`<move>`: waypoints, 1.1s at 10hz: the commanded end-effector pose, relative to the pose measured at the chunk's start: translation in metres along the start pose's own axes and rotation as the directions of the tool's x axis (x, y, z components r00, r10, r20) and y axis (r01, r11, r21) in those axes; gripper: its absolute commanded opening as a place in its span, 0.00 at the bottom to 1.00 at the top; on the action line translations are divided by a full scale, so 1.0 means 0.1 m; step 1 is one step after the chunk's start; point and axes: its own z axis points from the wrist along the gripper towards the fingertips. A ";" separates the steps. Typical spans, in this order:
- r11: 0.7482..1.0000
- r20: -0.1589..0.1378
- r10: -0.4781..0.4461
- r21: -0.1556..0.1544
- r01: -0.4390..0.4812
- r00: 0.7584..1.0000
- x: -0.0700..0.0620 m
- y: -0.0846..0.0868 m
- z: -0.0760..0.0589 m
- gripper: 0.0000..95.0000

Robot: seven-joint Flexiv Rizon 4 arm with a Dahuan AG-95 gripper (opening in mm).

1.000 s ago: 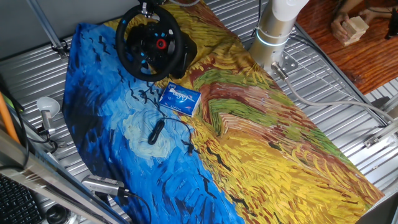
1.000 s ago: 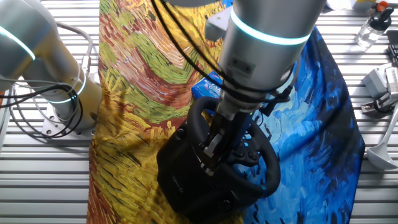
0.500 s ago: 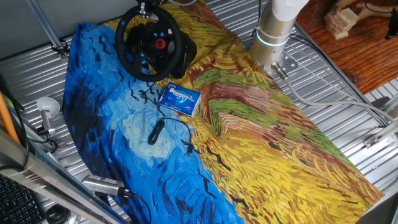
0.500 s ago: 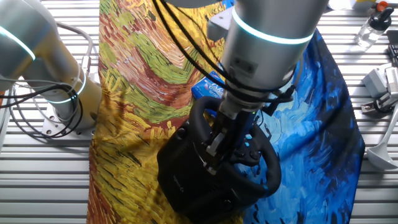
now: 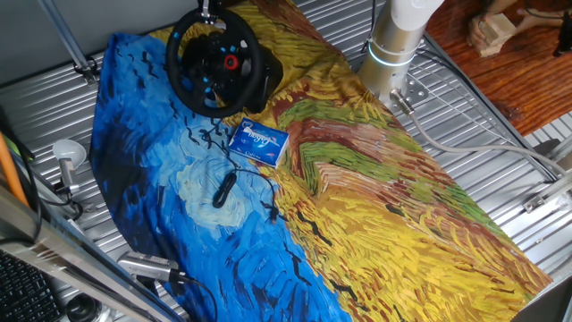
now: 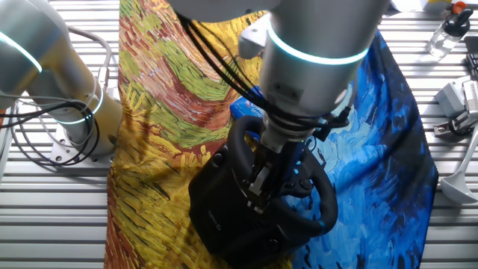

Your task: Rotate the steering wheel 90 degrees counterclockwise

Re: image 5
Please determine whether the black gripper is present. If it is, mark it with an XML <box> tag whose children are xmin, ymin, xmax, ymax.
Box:
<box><xmin>198</xmin><ymin>0</ymin><xmax>223</xmax><ymax>24</ymax></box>

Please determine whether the black steering wheel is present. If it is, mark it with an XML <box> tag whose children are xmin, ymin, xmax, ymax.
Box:
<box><xmin>164</xmin><ymin>7</ymin><xmax>265</xmax><ymax>120</ymax></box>

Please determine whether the black wheel base housing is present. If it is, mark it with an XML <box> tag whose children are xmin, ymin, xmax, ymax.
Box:
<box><xmin>248</xmin><ymin>47</ymin><xmax>285</xmax><ymax>114</ymax></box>

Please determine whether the person's bare hand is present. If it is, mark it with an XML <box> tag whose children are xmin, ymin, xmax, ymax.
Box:
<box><xmin>467</xmin><ymin>11</ymin><xmax>497</xmax><ymax>48</ymax></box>

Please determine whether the blue tissue pack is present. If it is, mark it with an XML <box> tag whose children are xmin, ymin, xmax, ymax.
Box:
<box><xmin>228</xmin><ymin>116</ymin><xmax>290</xmax><ymax>169</ymax></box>

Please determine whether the orange pole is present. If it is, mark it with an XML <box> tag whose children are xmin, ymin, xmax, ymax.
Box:
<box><xmin>0</xmin><ymin>131</ymin><xmax>30</xmax><ymax>208</ymax></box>

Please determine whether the silver vented device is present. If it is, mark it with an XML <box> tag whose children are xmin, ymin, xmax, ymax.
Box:
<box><xmin>116</xmin><ymin>250</ymin><xmax>182</xmax><ymax>284</ymax></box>

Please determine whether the painted blue yellow cloth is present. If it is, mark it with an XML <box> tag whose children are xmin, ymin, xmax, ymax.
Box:
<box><xmin>88</xmin><ymin>0</ymin><xmax>553</xmax><ymax>322</ymax></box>

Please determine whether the wooden block puzzle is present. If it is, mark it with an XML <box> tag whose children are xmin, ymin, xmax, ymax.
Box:
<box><xmin>476</xmin><ymin>13</ymin><xmax>517</xmax><ymax>58</ymax></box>

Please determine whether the black keyboard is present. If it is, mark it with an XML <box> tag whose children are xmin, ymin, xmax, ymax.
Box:
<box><xmin>0</xmin><ymin>250</ymin><xmax>63</xmax><ymax>322</ymax></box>

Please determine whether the black silver device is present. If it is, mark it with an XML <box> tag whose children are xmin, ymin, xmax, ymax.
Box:
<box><xmin>553</xmin><ymin>11</ymin><xmax>572</xmax><ymax>57</ymax></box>

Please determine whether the dark small box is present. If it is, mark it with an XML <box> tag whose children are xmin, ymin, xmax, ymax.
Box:
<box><xmin>534</xmin><ymin>138</ymin><xmax>564</xmax><ymax>157</ymax></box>

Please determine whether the grey metal box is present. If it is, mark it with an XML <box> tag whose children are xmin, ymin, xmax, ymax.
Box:
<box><xmin>509</xmin><ymin>272</ymin><xmax>572</xmax><ymax>322</ymax></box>

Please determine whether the aluminium frame pole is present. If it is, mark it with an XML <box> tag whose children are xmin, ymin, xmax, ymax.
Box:
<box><xmin>38</xmin><ymin>0</ymin><xmax>95</xmax><ymax>80</ymax></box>

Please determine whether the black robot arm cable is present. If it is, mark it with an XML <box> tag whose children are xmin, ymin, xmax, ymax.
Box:
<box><xmin>365</xmin><ymin>0</ymin><xmax>379</xmax><ymax>53</ymax></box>

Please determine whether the thin black wheel cable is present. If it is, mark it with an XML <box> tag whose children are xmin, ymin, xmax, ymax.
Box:
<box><xmin>196</xmin><ymin>120</ymin><xmax>282</xmax><ymax>225</ymax></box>

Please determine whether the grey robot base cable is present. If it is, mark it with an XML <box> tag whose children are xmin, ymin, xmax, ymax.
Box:
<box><xmin>389</xmin><ymin>88</ymin><xmax>572</xmax><ymax>178</ymax></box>

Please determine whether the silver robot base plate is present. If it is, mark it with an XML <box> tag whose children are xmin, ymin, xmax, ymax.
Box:
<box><xmin>346</xmin><ymin>53</ymin><xmax>430</xmax><ymax>115</ymax></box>

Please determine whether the black device cable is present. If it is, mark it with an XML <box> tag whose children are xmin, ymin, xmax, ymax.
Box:
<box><xmin>172</xmin><ymin>270</ymin><xmax>220</xmax><ymax>322</ymax></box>

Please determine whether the aluminium frame beam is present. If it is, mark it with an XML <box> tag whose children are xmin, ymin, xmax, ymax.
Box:
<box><xmin>0</xmin><ymin>185</ymin><xmax>184</xmax><ymax>322</ymax></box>

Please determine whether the aluminium rail with bracket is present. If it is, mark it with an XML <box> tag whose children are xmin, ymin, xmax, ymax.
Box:
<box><xmin>521</xmin><ymin>172</ymin><xmax>572</xmax><ymax>214</ymax></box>

